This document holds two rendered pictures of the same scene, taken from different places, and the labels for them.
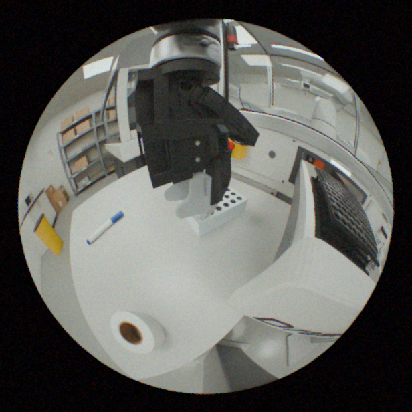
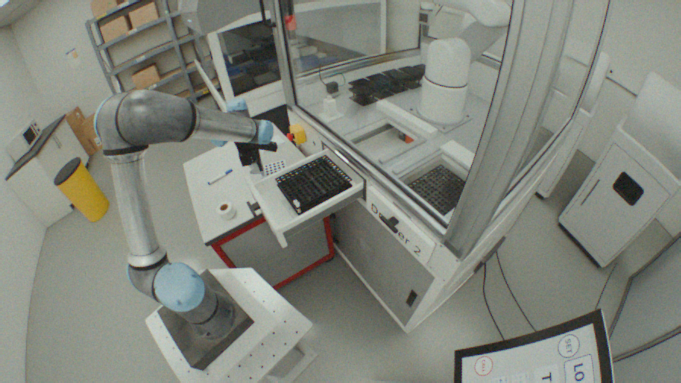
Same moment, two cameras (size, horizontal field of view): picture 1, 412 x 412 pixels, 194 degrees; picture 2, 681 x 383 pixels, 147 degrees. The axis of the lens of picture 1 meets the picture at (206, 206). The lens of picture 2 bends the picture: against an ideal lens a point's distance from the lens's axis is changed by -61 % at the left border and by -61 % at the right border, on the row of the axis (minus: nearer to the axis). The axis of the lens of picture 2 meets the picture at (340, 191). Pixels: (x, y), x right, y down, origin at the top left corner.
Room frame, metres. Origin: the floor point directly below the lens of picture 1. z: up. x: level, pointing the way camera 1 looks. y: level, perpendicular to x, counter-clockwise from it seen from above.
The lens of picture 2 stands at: (-0.54, -0.57, 1.53)
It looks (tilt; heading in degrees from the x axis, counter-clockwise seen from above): 47 degrees down; 18
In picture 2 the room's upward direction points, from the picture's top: 5 degrees counter-clockwise
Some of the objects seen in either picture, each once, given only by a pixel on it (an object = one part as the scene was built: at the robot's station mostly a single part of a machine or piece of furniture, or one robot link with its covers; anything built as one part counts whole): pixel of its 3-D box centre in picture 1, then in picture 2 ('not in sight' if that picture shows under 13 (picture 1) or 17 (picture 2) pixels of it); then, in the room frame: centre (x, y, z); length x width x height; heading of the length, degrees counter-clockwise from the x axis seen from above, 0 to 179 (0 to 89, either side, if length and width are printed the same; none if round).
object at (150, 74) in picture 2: (81, 162); (147, 76); (1.99, 3.33, 0.72); 0.41 x 0.32 x 0.28; 135
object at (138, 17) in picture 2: (83, 128); (144, 15); (2.20, 3.12, 1.66); 0.41 x 0.32 x 0.28; 135
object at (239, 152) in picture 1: (233, 145); (297, 134); (0.36, -0.08, 0.88); 0.07 x 0.05 x 0.07; 49
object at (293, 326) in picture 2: not in sight; (224, 330); (-0.50, -0.10, 0.70); 0.45 x 0.44 x 0.12; 155
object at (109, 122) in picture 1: (148, 114); (261, 32); (1.53, 0.73, 1.13); 1.78 x 1.14 x 0.45; 49
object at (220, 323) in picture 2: not in sight; (205, 309); (-0.47, -0.11, 0.87); 0.15 x 0.15 x 0.10
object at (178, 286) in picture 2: not in sight; (183, 291); (-0.47, -0.11, 0.99); 0.13 x 0.12 x 0.14; 90
